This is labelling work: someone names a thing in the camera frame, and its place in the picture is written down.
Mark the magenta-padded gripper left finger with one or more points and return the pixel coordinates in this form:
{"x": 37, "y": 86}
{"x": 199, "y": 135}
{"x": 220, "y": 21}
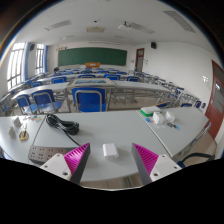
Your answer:
{"x": 55, "y": 165}

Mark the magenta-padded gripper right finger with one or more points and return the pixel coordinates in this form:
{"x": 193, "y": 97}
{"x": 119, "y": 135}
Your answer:
{"x": 165, "y": 166}

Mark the white charger block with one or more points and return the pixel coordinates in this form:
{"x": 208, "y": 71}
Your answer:
{"x": 110, "y": 150}

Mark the dark power strip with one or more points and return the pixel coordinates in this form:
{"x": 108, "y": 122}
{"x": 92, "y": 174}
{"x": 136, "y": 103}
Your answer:
{"x": 46, "y": 154}

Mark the small dark blue cards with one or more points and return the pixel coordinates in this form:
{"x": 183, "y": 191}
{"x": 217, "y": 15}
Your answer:
{"x": 173, "y": 126}

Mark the small blue card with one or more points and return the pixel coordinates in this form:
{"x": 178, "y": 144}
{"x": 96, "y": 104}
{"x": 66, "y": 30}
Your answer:
{"x": 149, "y": 120}

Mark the colourful paper cards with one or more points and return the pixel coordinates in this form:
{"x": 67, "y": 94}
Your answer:
{"x": 37, "y": 118}

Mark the green and white box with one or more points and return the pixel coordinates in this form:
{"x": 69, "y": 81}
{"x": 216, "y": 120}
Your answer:
{"x": 150, "y": 110}

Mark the blue classroom chair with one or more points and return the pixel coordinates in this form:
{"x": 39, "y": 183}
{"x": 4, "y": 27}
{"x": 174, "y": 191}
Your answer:
{"x": 25, "y": 101}
{"x": 46, "y": 99}
{"x": 90, "y": 99}

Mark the dark red door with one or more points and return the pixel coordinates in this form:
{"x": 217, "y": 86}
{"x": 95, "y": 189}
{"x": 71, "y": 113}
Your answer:
{"x": 216, "y": 100}

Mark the rows of white desks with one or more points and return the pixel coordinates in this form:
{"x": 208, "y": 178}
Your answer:
{"x": 140, "y": 85}

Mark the framed picture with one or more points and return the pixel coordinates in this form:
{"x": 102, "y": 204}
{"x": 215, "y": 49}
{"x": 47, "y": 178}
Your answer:
{"x": 91, "y": 82}

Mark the blue curtain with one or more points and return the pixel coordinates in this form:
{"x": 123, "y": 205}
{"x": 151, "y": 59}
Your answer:
{"x": 45, "y": 59}
{"x": 27, "y": 61}

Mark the orange wooden lectern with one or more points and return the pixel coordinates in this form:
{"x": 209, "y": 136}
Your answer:
{"x": 92, "y": 65}

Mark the large bright window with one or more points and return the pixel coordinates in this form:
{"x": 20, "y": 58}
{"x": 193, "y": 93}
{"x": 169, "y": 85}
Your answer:
{"x": 16, "y": 65}

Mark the narrow bright window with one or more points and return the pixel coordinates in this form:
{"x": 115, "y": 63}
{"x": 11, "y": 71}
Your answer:
{"x": 39, "y": 58}

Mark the brown door with window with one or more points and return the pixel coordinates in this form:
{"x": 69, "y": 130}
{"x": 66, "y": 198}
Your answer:
{"x": 139, "y": 60}

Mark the green chalkboard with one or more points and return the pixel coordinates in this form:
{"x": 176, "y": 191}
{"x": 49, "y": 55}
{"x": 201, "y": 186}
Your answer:
{"x": 91, "y": 56}

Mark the ceiling light panels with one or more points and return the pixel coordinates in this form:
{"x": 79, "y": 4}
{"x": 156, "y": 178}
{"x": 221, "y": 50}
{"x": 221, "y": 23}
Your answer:
{"x": 58, "y": 25}

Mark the white ceiling projector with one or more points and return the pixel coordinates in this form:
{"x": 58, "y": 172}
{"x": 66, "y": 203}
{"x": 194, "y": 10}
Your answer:
{"x": 124, "y": 26}

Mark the black wall speaker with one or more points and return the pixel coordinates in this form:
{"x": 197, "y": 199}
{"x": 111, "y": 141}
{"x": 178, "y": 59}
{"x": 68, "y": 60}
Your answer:
{"x": 153, "y": 45}
{"x": 32, "y": 47}

